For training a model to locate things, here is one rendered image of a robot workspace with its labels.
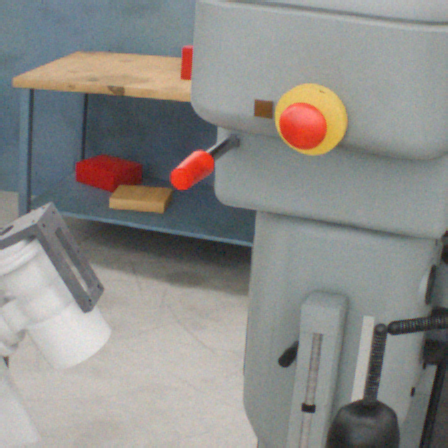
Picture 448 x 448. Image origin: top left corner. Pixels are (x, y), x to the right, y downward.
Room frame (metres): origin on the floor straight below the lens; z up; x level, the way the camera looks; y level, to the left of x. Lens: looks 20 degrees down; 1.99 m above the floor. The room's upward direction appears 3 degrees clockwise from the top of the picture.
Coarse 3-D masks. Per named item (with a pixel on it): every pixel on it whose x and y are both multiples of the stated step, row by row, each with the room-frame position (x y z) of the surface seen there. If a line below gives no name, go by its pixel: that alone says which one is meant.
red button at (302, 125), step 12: (288, 108) 0.90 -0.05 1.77; (300, 108) 0.89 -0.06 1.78; (312, 108) 0.89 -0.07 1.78; (288, 120) 0.89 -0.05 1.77; (300, 120) 0.89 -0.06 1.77; (312, 120) 0.89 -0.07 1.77; (324, 120) 0.89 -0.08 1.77; (288, 132) 0.89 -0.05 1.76; (300, 132) 0.89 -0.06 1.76; (312, 132) 0.89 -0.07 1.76; (324, 132) 0.89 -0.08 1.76; (300, 144) 0.89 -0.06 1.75; (312, 144) 0.89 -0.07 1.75
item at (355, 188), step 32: (224, 128) 1.06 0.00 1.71; (224, 160) 1.06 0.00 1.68; (256, 160) 1.05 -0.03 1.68; (288, 160) 1.04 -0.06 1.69; (320, 160) 1.03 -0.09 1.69; (352, 160) 1.02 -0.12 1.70; (384, 160) 1.01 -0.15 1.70; (416, 160) 1.00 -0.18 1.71; (224, 192) 1.06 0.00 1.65; (256, 192) 1.05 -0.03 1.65; (288, 192) 1.04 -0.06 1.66; (320, 192) 1.03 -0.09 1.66; (352, 192) 1.02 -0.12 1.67; (384, 192) 1.01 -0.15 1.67; (416, 192) 1.00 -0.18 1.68; (352, 224) 1.03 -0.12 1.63; (384, 224) 1.01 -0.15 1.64; (416, 224) 1.00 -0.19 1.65
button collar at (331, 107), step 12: (312, 84) 0.93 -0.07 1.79; (288, 96) 0.92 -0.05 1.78; (300, 96) 0.92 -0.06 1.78; (312, 96) 0.92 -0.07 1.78; (324, 96) 0.91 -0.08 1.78; (336, 96) 0.93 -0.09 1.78; (276, 108) 0.93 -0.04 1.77; (324, 108) 0.91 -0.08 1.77; (336, 108) 0.91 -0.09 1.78; (276, 120) 0.93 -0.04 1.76; (336, 120) 0.91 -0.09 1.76; (336, 132) 0.91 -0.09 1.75; (288, 144) 0.92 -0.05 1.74; (324, 144) 0.91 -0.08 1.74
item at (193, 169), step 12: (216, 144) 1.02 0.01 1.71; (228, 144) 1.03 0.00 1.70; (192, 156) 0.96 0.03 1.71; (204, 156) 0.96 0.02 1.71; (216, 156) 0.99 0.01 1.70; (180, 168) 0.93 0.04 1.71; (192, 168) 0.93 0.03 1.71; (204, 168) 0.95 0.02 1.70; (180, 180) 0.92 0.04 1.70; (192, 180) 0.92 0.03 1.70
